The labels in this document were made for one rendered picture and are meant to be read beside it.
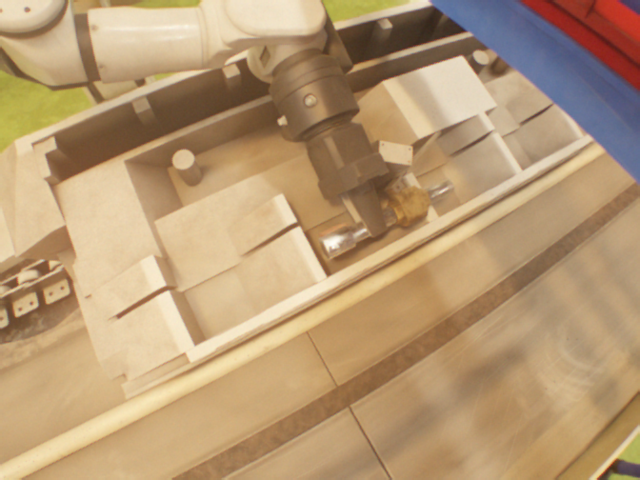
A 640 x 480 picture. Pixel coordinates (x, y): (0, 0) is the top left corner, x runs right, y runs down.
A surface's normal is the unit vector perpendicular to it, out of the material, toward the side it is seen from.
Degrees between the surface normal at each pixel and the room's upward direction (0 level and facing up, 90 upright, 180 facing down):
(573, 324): 0
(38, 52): 71
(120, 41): 51
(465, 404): 0
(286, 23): 26
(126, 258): 10
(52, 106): 0
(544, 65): 90
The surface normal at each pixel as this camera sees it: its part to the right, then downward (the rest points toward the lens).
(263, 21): 0.43, -0.08
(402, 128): -0.48, 0.14
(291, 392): 0.08, -0.39
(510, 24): -0.86, 0.44
